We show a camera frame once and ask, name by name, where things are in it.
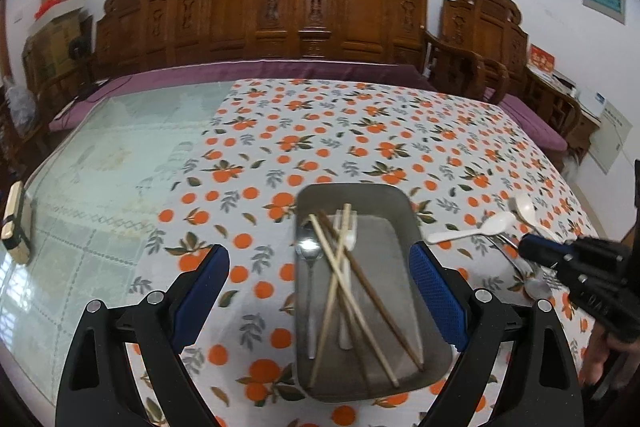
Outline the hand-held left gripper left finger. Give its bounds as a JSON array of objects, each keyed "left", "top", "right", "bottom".
[{"left": 55, "top": 244, "right": 231, "bottom": 427}]

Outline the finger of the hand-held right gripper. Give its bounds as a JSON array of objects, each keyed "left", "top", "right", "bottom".
[{"left": 517, "top": 234, "right": 572, "bottom": 269}]

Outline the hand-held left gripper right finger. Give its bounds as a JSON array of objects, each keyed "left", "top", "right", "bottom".
[{"left": 410, "top": 242, "right": 586, "bottom": 427}]

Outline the metal fork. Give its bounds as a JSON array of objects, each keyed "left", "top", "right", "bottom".
[{"left": 487, "top": 232, "right": 532, "bottom": 281}]

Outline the metal spoon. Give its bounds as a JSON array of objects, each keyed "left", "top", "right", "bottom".
[
  {"left": 492, "top": 234, "right": 552, "bottom": 301},
  {"left": 296, "top": 232, "right": 323, "bottom": 361}
]

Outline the white plastic spoon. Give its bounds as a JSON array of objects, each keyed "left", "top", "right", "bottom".
[
  {"left": 426, "top": 211, "right": 516, "bottom": 244},
  {"left": 509, "top": 193, "right": 547, "bottom": 238}
]

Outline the dark wooden chopstick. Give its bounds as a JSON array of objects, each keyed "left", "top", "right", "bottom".
[
  {"left": 320, "top": 217, "right": 374, "bottom": 397},
  {"left": 318, "top": 212, "right": 426, "bottom": 368}
]

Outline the rectangular metal tray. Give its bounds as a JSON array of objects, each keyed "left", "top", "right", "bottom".
[{"left": 294, "top": 183, "right": 453, "bottom": 404}]

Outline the light wooden chopstick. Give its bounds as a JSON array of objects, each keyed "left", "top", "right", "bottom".
[
  {"left": 310, "top": 204, "right": 352, "bottom": 389},
  {"left": 308, "top": 213, "right": 400, "bottom": 388}
]

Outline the white plastic fork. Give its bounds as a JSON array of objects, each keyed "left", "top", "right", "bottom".
[{"left": 334, "top": 209, "right": 360, "bottom": 351}]

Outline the person's right hand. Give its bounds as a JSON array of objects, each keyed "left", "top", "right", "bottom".
[{"left": 577, "top": 321, "right": 617, "bottom": 389}]

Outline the purple armchair cushion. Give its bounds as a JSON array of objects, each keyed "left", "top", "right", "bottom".
[{"left": 482, "top": 89, "right": 569, "bottom": 152}]

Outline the wooden side table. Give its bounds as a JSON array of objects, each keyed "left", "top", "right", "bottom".
[{"left": 525, "top": 66, "right": 602, "bottom": 160}]

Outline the white box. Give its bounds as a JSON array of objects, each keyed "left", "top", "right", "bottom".
[{"left": 580, "top": 89, "right": 609, "bottom": 116}]

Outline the orange fruit print tablecloth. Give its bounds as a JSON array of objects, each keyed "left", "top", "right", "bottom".
[{"left": 122, "top": 78, "right": 601, "bottom": 427}]

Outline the red gift box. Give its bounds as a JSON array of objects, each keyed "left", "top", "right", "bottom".
[{"left": 527, "top": 43, "right": 556, "bottom": 74}]

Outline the small yellowish box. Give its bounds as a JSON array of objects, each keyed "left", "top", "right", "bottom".
[{"left": 0, "top": 181, "right": 32, "bottom": 266}]

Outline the purple sofa cushion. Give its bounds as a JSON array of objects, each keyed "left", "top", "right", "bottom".
[{"left": 47, "top": 59, "right": 437, "bottom": 134}]

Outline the carved wooden armchair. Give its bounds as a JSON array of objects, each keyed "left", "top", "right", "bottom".
[{"left": 425, "top": 0, "right": 583, "bottom": 145}]

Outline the wooden chair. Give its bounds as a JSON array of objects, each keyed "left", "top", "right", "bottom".
[{"left": 25, "top": 67, "right": 68, "bottom": 128}]

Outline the grey electrical panel box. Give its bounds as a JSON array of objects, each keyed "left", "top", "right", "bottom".
[{"left": 582, "top": 0, "right": 627, "bottom": 26}]

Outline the clear plastic bag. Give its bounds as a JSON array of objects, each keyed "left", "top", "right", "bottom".
[{"left": 4, "top": 84, "right": 37, "bottom": 138}]

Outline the carved wooden sofa bench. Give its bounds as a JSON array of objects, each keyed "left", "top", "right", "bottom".
[{"left": 92, "top": 0, "right": 441, "bottom": 82}]

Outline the red cloth item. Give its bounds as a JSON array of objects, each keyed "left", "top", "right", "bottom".
[{"left": 34, "top": 0, "right": 62, "bottom": 20}]

